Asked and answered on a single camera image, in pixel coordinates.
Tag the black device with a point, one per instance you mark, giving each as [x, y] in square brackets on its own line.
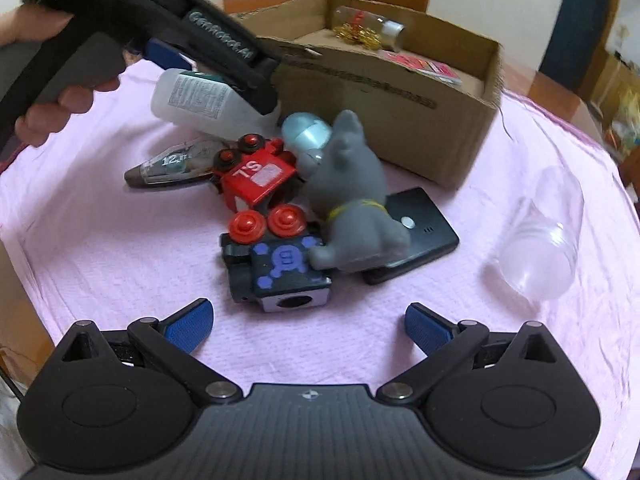
[430, 230]

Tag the clear plastic cup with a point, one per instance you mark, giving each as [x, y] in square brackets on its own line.
[540, 245]

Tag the cardboard box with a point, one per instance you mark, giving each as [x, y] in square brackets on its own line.
[375, 110]

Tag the glass bottle silver cap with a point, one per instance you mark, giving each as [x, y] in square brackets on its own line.
[370, 19]

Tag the teal earbuds case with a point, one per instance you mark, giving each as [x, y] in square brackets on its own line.
[305, 132]

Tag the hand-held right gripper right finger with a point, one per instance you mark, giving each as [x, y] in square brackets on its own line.
[425, 329]

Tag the grey cat toy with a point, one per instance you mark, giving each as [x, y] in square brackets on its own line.
[350, 185]

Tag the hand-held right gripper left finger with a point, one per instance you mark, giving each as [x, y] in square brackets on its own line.
[189, 327]

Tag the glue tube blister pack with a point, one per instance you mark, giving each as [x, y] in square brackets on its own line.
[170, 165]

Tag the red toy train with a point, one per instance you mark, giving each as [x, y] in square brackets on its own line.
[255, 180]

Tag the person's left hand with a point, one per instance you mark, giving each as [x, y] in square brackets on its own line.
[50, 120]

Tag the gold paper clips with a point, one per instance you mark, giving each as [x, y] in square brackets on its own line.
[360, 37]

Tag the black toy car red wheels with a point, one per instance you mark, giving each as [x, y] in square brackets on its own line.
[285, 262]

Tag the white plastic bottle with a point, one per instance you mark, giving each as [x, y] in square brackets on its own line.
[190, 100]

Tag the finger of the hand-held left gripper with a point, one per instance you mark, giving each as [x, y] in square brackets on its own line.
[167, 55]
[260, 95]

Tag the colourful plastic bags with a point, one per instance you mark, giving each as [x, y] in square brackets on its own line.
[625, 120]

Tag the pink card packet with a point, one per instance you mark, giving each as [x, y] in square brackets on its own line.
[425, 66]

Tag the pink cloth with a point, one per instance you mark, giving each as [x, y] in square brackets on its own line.
[125, 260]

